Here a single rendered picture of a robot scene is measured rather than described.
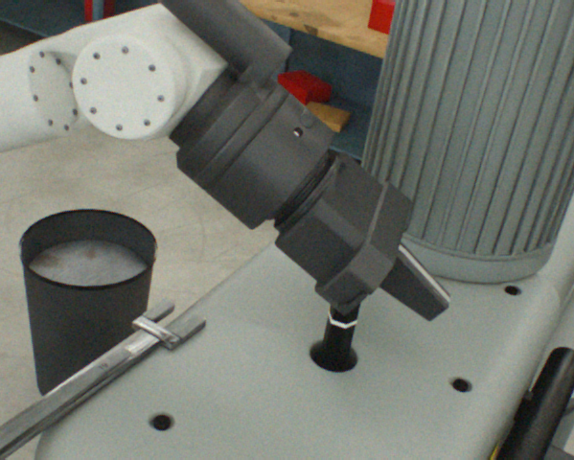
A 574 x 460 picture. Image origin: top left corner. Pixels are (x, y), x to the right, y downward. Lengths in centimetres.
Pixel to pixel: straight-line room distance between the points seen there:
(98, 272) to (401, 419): 248
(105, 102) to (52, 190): 397
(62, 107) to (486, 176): 34
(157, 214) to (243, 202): 378
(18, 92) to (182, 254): 347
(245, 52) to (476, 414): 31
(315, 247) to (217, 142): 9
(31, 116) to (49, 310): 234
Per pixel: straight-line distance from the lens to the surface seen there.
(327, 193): 53
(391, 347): 66
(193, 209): 437
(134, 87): 51
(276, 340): 64
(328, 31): 448
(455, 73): 68
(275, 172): 52
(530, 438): 76
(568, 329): 134
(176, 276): 387
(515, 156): 70
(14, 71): 58
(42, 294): 287
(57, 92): 60
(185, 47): 53
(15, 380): 335
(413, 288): 58
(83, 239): 320
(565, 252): 114
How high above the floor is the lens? 230
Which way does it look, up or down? 32 degrees down
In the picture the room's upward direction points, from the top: 9 degrees clockwise
